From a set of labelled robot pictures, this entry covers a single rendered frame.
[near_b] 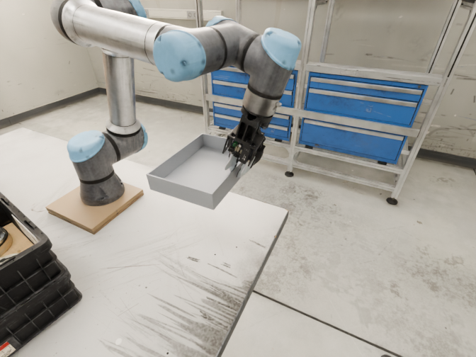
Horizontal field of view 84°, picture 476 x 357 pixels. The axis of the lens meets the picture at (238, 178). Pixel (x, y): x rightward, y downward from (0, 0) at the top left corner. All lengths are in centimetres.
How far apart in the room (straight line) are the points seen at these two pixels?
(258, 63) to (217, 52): 8
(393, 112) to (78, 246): 189
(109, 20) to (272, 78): 32
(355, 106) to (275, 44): 158
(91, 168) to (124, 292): 42
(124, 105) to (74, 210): 41
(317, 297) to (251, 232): 82
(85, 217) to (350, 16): 252
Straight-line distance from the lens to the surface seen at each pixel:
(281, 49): 52
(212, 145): 90
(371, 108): 206
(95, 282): 87
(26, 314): 79
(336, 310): 162
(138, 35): 55
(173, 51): 46
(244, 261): 82
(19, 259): 68
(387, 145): 216
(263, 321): 151
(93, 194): 105
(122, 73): 90
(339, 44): 285
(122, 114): 97
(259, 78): 54
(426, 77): 199
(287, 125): 220
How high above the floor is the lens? 136
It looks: 36 degrees down
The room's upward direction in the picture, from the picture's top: straight up
